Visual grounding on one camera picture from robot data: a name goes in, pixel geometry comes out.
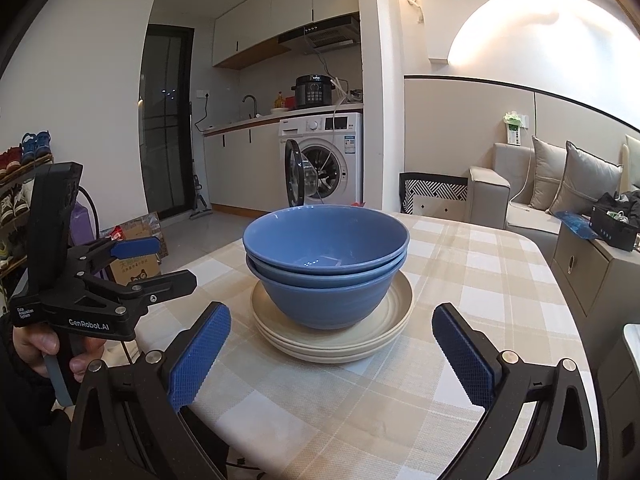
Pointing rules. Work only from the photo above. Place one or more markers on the white lower kitchen cabinets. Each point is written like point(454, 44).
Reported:
point(240, 170)

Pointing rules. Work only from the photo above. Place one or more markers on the cream plate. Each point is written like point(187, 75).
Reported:
point(330, 358)
point(395, 305)
point(330, 348)

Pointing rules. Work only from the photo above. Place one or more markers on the red snack packet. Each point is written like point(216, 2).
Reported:
point(116, 233)

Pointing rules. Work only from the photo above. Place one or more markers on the person's left hand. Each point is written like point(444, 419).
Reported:
point(37, 345)

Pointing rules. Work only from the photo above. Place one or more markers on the blue bowl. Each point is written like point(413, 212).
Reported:
point(325, 280)
point(325, 310)
point(325, 235)

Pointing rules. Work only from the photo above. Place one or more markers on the white upper kitchen cabinets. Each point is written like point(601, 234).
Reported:
point(280, 15)

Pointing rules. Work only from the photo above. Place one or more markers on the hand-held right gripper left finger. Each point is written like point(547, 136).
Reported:
point(200, 355)

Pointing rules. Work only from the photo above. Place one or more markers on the purple mat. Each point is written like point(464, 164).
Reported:
point(80, 225)

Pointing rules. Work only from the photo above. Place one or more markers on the brown cardboard box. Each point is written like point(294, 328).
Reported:
point(135, 270)

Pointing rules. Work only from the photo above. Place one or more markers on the black jacket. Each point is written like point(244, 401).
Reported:
point(625, 200)

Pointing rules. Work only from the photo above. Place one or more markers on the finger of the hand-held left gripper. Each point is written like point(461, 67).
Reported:
point(135, 247)
point(170, 282)

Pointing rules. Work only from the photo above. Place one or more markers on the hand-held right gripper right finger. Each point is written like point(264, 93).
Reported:
point(462, 360)

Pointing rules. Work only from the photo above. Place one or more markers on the red shoes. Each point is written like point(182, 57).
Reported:
point(10, 160)

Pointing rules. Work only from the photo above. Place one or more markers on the green white tissue holder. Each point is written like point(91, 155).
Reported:
point(512, 130)

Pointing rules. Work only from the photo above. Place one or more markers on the grey side cabinet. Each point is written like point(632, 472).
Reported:
point(585, 275)

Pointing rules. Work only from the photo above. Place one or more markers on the white kitchen cabinets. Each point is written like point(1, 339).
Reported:
point(240, 170)
point(280, 15)

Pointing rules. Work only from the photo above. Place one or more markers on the blue plastic bag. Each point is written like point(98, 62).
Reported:
point(575, 225)

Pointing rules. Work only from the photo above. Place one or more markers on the range hood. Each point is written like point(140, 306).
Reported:
point(325, 35)

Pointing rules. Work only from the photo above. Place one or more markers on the black glass door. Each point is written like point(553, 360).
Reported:
point(165, 125)

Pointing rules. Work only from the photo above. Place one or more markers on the checked tablecloth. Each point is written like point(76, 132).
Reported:
point(475, 280)

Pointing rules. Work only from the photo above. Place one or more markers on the white washing machine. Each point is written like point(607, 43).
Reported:
point(345, 160)

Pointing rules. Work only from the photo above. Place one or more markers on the black storage box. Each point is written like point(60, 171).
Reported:
point(615, 230)

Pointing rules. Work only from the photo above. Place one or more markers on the grey sofa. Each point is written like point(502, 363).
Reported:
point(487, 195)

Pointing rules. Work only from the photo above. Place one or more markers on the padded bed headboard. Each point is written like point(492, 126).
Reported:
point(632, 150)

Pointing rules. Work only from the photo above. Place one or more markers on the kitchen faucet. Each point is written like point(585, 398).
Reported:
point(250, 102)

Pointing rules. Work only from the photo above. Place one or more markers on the grey pillow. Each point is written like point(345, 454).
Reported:
point(547, 175)
point(585, 180)

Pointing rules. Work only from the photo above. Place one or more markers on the blue shoes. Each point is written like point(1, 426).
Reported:
point(36, 147)

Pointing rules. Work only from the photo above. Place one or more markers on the black pressure cooker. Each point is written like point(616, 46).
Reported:
point(315, 92)

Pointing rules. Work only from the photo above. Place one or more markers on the black shoe rack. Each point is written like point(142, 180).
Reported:
point(15, 260)

